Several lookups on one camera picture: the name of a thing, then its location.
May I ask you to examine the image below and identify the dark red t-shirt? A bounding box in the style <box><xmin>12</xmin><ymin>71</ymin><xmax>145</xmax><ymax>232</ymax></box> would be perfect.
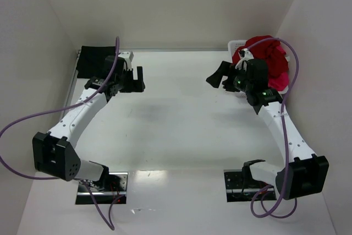
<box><xmin>232</xmin><ymin>35</ymin><xmax>289</xmax><ymax>78</ymax></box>

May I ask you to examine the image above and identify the pink t-shirt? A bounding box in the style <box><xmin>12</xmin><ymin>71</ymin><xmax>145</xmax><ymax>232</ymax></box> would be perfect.
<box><xmin>268</xmin><ymin>46</ymin><xmax>290</xmax><ymax>93</ymax></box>

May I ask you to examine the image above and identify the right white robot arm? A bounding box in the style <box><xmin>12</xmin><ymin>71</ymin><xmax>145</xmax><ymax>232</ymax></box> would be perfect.
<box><xmin>206</xmin><ymin>59</ymin><xmax>329</xmax><ymax>200</ymax></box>

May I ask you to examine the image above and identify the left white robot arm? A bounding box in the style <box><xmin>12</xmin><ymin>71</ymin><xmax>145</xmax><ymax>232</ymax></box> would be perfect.
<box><xmin>32</xmin><ymin>52</ymin><xmax>145</xmax><ymax>190</ymax></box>

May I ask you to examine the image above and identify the black folded t-shirt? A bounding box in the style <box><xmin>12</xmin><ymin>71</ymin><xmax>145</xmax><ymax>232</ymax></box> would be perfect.
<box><xmin>76</xmin><ymin>46</ymin><xmax>115</xmax><ymax>79</ymax></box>

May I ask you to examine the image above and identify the white plastic basket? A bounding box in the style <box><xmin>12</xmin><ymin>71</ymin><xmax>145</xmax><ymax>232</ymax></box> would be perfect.
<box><xmin>228</xmin><ymin>40</ymin><xmax>288</xmax><ymax>95</ymax></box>

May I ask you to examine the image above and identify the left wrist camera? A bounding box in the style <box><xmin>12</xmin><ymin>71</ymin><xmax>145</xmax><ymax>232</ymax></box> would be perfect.
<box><xmin>118</xmin><ymin>51</ymin><xmax>134</xmax><ymax>62</ymax></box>

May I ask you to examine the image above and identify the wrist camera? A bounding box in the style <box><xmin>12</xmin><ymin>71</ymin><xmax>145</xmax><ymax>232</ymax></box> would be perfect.
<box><xmin>118</xmin><ymin>51</ymin><xmax>134</xmax><ymax>62</ymax></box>
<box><xmin>235</xmin><ymin>48</ymin><xmax>254</xmax><ymax>69</ymax></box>

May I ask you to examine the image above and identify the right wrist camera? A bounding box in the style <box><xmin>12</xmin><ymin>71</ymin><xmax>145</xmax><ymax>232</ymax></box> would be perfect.
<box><xmin>235</xmin><ymin>48</ymin><xmax>254</xmax><ymax>69</ymax></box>

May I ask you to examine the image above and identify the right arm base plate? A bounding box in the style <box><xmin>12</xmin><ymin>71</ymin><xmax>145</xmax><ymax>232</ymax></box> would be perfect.
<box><xmin>224</xmin><ymin>170</ymin><xmax>267</xmax><ymax>203</ymax></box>

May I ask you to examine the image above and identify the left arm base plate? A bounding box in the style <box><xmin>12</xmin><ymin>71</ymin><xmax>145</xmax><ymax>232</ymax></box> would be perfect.
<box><xmin>75</xmin><ymin>172</ymin><xmax>129</xmax><ymax>205</ymax></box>

